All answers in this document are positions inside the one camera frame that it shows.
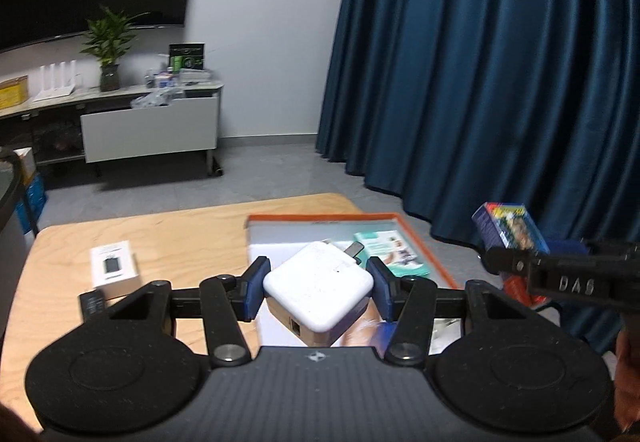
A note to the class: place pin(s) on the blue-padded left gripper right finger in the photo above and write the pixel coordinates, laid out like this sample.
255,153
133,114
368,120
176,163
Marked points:
389,292

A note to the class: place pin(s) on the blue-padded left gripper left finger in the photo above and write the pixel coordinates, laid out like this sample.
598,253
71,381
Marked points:
249,289

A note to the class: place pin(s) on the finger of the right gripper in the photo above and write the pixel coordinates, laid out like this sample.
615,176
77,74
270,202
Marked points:
512,265
615,248

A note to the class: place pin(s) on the red and green card box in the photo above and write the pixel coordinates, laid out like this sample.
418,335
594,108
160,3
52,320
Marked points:
511,226

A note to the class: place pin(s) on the white power adapter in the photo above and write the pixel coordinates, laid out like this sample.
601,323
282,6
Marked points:
318,270

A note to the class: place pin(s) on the white charger box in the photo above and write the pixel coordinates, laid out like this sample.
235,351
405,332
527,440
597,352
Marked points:
113,270

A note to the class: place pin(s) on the blue tin box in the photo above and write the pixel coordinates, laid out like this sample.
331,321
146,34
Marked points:
370,333

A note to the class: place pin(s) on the bronze hand cream bottle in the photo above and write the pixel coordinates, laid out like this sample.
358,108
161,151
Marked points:
318,322

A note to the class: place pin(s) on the black usb charger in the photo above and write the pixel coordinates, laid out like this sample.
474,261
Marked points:
91,303

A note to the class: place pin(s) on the right hand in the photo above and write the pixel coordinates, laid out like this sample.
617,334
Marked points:
626,384

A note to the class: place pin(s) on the teal small product box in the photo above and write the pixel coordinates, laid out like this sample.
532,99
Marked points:
394,251

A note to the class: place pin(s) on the orange-rimmed white box lid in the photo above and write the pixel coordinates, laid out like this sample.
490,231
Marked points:
279,237

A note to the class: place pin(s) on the blue curtain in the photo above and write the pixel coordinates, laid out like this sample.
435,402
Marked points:
448,104

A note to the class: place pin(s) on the white tv cabinet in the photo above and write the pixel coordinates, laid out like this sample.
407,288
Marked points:
96,126

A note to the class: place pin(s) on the black round side table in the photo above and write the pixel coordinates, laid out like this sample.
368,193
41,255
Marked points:
13,243

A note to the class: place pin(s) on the black green display box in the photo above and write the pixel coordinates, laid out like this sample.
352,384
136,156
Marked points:
186,55

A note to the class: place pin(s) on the white wifi router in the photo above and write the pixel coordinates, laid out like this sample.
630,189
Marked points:
56,80

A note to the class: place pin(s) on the potted green plant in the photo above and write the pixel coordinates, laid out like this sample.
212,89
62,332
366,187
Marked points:
108,38

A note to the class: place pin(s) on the yellow box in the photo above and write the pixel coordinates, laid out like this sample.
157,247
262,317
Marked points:
13,92

